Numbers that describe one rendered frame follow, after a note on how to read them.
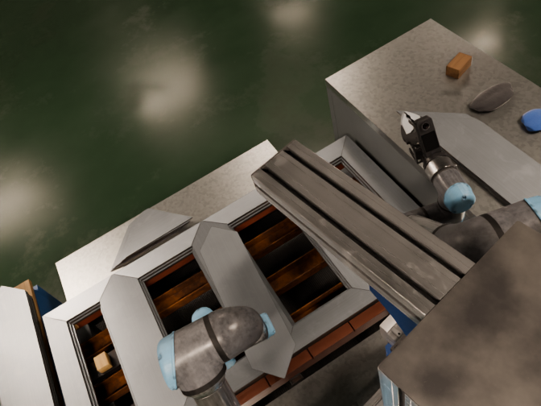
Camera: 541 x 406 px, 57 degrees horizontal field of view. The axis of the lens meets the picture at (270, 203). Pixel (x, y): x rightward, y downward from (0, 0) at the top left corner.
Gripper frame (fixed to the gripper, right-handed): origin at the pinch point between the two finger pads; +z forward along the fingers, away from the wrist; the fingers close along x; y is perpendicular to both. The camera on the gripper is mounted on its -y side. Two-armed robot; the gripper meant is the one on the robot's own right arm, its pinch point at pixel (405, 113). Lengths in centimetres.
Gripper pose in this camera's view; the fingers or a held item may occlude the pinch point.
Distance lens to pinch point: 156.6
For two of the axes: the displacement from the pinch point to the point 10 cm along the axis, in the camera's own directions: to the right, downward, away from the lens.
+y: 3.4, 5.2, 7.8
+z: -2.6, -7.5, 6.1
